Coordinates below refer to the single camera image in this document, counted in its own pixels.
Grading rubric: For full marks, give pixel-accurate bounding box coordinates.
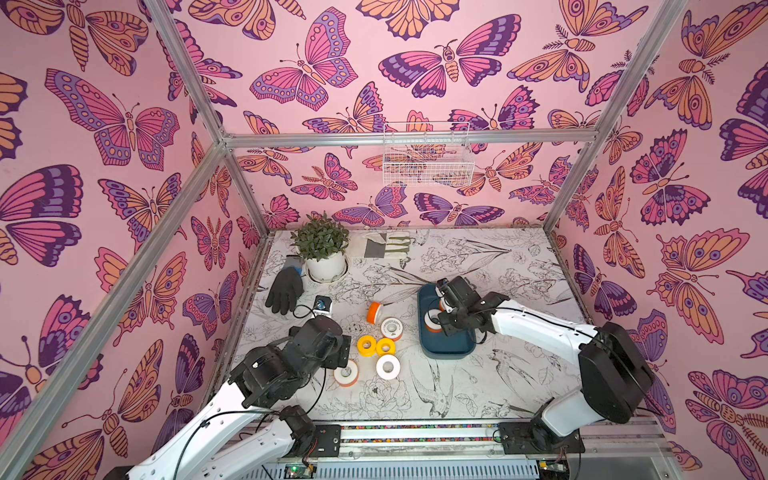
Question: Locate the white wire basket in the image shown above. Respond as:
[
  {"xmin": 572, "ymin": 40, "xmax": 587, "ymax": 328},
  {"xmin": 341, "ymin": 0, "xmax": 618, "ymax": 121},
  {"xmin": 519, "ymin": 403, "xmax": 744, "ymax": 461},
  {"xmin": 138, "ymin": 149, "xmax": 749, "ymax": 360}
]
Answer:
[{"xmin": 380, "ymin": 129, "xmax": 475, "ymax": 188}]

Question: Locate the yellow tape roll left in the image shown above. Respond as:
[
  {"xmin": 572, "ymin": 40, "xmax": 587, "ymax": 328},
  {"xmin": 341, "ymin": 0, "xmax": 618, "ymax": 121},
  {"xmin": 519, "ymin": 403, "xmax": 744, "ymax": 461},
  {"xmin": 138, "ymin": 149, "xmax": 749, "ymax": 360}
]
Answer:
[{"xmin": 357, "ymin": 335, "xmax": 377, "ymax": 358}]

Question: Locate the black work glove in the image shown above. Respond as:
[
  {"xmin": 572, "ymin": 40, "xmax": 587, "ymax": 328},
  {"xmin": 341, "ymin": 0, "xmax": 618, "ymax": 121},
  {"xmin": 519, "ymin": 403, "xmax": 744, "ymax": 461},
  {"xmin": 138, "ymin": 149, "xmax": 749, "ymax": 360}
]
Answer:
[{"xmin": 265, "ymin": 255, "xmax": 304, "ymax": 315}]

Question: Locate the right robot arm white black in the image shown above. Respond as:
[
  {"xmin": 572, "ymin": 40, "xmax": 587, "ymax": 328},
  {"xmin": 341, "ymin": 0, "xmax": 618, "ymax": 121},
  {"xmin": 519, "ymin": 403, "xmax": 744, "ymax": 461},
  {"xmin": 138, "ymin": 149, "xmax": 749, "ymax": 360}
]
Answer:
[{"xmin": 434, "ymin": 276, "xmax": 656, "ymax": 444}]

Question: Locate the folded green white cloth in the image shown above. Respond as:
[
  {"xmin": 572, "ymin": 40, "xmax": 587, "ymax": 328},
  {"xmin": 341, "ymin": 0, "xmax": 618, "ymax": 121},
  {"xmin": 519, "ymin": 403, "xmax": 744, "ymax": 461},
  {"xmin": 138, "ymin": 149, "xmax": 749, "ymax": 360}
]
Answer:
[{"xmin": 363, "ymin": 232, "xmax": 412, "ymax": 259}]

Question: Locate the potted green plant white pot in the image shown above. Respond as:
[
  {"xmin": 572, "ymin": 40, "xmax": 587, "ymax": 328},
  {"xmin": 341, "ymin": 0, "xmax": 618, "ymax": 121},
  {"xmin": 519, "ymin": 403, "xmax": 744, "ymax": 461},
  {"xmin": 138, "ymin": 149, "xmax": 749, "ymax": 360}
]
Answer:
[{"xmin": 291, "ymin": 214, "xmax": 349, "ymax": 282}]

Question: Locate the teal plastic storage box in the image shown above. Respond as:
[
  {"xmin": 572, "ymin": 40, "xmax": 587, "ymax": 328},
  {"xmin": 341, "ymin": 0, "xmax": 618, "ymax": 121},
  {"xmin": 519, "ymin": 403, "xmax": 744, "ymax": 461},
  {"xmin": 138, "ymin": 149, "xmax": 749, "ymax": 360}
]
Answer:
[{"xmin": 417, "ymin": 284, "xmax": 476, "ymax": 360}]

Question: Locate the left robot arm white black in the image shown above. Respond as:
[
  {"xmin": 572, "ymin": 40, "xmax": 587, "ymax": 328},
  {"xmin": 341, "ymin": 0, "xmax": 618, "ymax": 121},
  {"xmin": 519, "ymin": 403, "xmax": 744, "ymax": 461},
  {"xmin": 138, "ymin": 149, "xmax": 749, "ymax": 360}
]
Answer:
[{"xmin": 107, "ymin": 315, "xmax": 352, "ymax": 479}]

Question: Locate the orange rim white tape roll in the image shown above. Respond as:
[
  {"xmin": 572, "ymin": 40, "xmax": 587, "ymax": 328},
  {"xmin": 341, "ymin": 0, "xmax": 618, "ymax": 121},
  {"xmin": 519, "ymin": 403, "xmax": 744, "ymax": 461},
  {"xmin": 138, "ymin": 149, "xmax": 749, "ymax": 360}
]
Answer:
[{"xmin": 333, "ymin": 360, "xmax": 359, "ymax": 388}]

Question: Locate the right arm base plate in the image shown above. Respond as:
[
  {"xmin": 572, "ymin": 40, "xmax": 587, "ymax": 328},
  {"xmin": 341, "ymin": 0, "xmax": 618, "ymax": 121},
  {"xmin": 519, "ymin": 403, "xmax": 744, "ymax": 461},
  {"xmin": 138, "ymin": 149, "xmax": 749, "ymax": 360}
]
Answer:
[{"xmin": 498, "ymin": 421, "xmax": 586, "ymax": 455}]

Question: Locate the yellow tape roll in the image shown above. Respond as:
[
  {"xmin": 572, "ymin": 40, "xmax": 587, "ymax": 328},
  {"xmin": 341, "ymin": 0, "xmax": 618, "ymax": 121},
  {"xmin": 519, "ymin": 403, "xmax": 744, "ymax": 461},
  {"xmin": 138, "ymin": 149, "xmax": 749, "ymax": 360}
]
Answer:
[
  {"xmin": 357, "ymin": 335, "xmax": 377, "ymax": 358},
  {"xmin": 376, "ymin": 338, "xmax": 396, "ymax": 356}
]

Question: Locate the white tape roll front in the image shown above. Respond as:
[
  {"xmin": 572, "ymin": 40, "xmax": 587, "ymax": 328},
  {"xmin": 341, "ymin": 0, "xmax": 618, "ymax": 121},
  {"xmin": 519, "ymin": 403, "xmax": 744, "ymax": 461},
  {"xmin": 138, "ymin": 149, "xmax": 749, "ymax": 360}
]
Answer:
[{"xmin": 376, "ymin": 354, "xmax": 401, "ymax": 381}]

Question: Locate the aluminium front rail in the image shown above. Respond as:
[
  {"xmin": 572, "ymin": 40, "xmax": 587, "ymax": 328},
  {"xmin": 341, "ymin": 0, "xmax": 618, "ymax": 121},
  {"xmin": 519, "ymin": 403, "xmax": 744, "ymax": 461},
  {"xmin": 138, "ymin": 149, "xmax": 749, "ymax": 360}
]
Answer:
[{"xmin": 236, "ymin": 418, "xmax": 684, "ymax": 479}]

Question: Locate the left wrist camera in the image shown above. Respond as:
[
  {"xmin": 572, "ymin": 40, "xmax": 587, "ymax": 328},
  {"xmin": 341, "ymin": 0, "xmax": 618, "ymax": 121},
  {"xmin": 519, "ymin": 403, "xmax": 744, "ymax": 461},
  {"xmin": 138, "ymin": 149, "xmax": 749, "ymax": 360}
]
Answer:
[{"xmin": 312, "ymin": 295, "xmax": 333, "ymax": 318}]

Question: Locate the yellow tape roll right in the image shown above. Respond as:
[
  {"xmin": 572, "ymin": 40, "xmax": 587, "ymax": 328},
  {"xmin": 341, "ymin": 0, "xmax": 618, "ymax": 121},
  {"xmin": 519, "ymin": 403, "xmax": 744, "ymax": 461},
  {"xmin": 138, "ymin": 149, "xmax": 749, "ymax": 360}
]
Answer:
[{"xmin": 376, "ymin": 338, "xmax": 396, "ymax": 356}]

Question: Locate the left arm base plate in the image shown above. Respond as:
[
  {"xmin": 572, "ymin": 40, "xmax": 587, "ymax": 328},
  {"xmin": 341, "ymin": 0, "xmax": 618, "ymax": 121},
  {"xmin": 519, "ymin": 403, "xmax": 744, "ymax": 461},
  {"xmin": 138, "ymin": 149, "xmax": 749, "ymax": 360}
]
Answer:
[{"xmin": 287, "ymin": 424, "xmax": 342, "ymax": 458}]

